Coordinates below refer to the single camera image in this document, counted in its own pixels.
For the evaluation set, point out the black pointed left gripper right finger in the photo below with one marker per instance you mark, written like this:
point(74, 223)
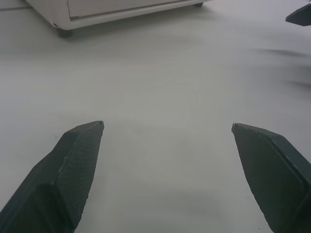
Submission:
point(300, 17)

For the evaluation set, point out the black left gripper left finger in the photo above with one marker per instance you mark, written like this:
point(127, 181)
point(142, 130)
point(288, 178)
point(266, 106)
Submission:
point(60, 179)

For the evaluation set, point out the white appliance with feet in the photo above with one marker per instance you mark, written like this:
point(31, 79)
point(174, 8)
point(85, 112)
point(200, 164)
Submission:
point(109, 12)

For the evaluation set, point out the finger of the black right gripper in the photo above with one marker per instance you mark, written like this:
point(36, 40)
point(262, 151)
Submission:
point(272, 174)

